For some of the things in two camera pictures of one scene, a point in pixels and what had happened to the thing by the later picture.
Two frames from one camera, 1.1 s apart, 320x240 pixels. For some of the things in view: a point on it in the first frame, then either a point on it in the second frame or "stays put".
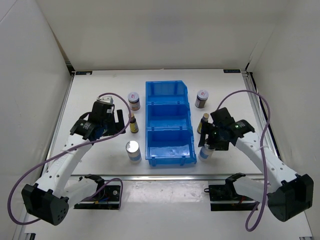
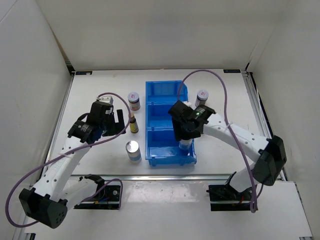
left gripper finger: (118, 129) stays put
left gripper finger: (120, 118) stays put
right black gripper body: (216, 140) -> (182, 132)
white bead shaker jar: (206, 153) -> (185, 145)
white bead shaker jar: (133, 149) stays put
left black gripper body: (109, 125) stays put
